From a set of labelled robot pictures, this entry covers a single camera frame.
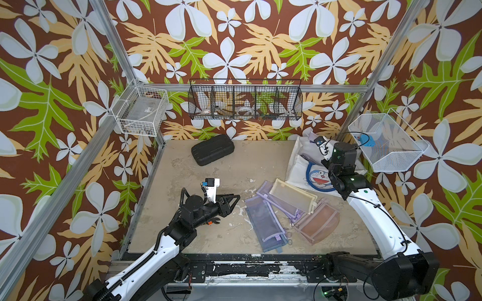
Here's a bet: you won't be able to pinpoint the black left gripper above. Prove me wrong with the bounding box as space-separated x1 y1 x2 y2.
190 191 238 230

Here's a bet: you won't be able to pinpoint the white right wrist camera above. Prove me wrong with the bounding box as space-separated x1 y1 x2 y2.
313 136 331 153

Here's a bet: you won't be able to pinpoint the black wire basket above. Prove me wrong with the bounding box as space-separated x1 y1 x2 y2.
187 79 303 120

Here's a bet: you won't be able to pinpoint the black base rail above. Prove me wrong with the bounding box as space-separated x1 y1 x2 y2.
150 253 358 283

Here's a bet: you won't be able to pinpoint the orange black pliers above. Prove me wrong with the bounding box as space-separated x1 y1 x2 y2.
207 217 220 225

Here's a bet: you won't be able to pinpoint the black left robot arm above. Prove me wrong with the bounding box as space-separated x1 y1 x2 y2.
82 189 240 300

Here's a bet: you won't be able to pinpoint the purple mesh pouch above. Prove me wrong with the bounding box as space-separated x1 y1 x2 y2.
245 196 288 253
301 133 329 164
256 181 305 223

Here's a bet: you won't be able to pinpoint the white hexagonal mesh basket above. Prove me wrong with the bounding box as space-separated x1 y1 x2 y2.
348 109 429 173

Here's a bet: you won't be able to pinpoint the black hard zipper case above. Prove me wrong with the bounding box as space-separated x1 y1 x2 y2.
192 134 235 166

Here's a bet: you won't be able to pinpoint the pink mesh pouch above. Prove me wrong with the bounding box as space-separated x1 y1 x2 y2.
294 201 340 245

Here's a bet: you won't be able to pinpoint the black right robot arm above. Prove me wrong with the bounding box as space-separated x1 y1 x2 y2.
316 138 439 300

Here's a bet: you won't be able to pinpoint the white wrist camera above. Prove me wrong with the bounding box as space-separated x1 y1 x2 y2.
201 178 220 203
313 136 331 153

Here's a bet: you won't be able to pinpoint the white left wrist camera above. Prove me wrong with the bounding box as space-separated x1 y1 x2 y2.
201 178 220 203

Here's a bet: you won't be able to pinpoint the purple mesh pouch bottom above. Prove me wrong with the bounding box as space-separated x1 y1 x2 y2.
245 196 288 253

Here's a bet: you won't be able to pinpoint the white wire basket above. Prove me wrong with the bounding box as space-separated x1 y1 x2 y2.
112 80 170 137

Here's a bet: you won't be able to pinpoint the small blue object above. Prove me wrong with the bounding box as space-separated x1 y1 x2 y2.
360 134 375 147

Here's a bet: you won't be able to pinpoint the white Doraemon canvas bag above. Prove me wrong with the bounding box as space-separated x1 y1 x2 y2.
285 136 373 196

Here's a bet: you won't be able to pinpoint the cream mesh pouch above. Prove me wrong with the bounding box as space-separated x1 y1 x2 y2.
269 179 318 214

